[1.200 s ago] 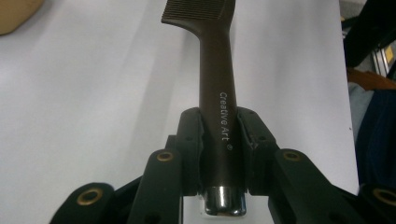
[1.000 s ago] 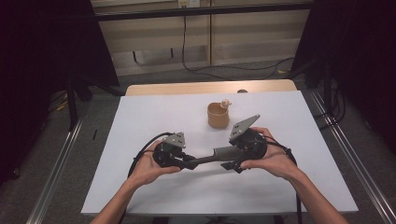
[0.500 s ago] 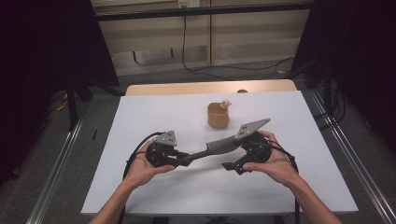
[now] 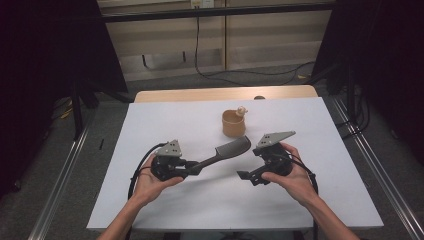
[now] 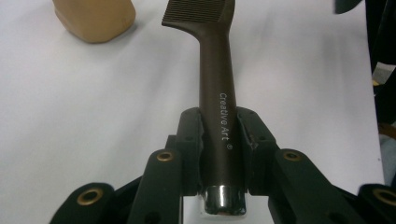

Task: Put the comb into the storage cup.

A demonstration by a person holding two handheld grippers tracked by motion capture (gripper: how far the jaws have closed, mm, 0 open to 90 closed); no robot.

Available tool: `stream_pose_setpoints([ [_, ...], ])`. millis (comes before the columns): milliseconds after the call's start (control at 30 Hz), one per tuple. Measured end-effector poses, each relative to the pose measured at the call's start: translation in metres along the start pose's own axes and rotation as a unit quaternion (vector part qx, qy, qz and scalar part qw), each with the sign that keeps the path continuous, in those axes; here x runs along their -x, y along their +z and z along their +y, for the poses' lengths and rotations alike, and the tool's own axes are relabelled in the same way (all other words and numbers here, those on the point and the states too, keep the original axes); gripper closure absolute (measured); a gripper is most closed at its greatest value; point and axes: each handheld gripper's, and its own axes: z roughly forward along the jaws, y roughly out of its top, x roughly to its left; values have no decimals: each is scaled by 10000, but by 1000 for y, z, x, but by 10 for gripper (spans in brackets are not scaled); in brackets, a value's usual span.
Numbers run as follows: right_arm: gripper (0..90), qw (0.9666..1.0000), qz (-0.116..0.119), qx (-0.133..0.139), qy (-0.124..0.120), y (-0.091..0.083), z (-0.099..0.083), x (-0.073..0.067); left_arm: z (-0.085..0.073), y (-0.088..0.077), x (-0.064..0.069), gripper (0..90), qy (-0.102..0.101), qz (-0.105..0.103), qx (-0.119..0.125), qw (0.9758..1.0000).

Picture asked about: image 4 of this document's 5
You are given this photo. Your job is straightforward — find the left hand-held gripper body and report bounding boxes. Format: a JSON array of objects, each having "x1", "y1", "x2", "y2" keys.
[{"x1": 150, "y1": 139, "x2": 189, "y2": 182}]

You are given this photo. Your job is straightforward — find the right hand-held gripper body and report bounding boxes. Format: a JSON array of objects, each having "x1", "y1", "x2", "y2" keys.
[{"x1": 252, "y1": 130, "x2": 297, "y2": 178}]

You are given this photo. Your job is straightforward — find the black cleaver knife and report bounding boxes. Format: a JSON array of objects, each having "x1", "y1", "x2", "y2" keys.
[{"x1": 194, "y1": 135, "x2": 252, "y2": 176}]

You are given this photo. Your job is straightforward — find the person's left hand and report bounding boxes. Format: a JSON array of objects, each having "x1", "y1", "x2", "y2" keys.
[{"x1": 132, "y1": 152, "x2": 185, "y2": 205}]

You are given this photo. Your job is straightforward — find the person's right hand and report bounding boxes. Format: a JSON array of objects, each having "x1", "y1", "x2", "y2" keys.
[{"x1": 260, "y1": 142, "x2": 318, "y2": 207}]

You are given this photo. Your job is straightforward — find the tan cup with small figure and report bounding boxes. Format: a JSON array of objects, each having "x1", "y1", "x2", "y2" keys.
[{"x1": 221, "y1": 105, "x2": 249, "y2": 138}]

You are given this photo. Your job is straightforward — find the light wooden table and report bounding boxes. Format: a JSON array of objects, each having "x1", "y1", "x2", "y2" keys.
[{"x1": 134, "y1": 84, "x2": 319, "y2": 104}]

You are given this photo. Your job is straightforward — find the black metal stand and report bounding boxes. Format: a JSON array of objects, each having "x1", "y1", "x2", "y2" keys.
[
  {"x1": 325, "y1": 63, "x2": 358, "y2": 122},
  {"x1": 70, "y1": 79, "x2": 101, "y2": 141}
]

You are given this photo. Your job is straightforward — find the black curtain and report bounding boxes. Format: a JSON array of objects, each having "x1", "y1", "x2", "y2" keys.
[
  {"x1": 312, "y1": 0, "x2": 424, "y2": 165},
  {"x1": 0, "y1": 0, "x2": 129, "y2": 199}
]

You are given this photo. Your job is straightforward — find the black horizontal bar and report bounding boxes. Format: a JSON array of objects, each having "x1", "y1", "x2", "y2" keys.
[{"x1": 99, "y1": 3, "x2": 336, "y2": 24}]

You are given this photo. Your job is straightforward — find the left hand-held gripper cable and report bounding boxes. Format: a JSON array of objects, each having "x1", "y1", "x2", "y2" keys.
[{"x1": 127, "y1": 142, "x2": 168, "y2": 202}]

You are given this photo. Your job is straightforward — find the hand-held gripper cable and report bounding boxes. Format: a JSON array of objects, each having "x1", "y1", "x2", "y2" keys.
[
  {"x1": 283, "y1": 153, "x2": 320, "y2": 240},
  {"x1": 127, "y1": 142, "x2": 168, "y2": 202}
]

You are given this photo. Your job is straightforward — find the right hand-held gripper cable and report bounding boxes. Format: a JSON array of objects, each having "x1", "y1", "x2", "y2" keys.
[{"x1": 283, "y1": 153, "x2": 320, "y2": 240}]

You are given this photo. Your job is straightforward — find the black floor cables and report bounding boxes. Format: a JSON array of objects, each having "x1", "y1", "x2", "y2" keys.
[{"x1": 335, "y1": 88, "x2": 372, "y2": 140}]

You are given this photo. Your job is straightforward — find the aluminium floor rail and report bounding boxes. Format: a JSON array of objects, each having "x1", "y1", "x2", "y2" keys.
[
  {"x1": 28, "y1": 113, "x2": 96, "y2": 240},
  {"x1": 331, "y1": 96, "x2": 424, "y2": 240}
]

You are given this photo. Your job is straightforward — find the yellow floor cable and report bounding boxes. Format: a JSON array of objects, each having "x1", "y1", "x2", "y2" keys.
[{"x1": 59, "y1": 106, "x2": 74, "y2": 120}]

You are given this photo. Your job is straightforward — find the black hanging power cable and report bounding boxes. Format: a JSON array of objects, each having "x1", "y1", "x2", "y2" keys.
[{"x1": 194, "y1": 6, "x2": 316, "y2": 86}]

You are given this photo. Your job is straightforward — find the white wall outlet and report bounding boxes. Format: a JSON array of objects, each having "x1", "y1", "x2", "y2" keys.
[{"x1": 190, "y1": 0, "x2": 215, "y2": 9}]

